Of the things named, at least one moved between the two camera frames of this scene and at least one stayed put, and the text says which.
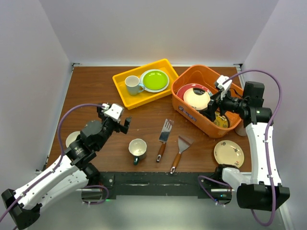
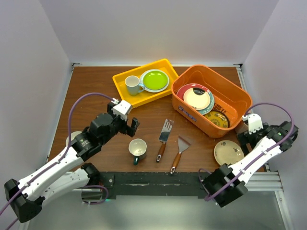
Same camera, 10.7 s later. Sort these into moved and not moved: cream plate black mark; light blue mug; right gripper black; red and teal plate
Moved: right gripper black
Not moved: light blue mug; red and teal plate; cream plate black mark
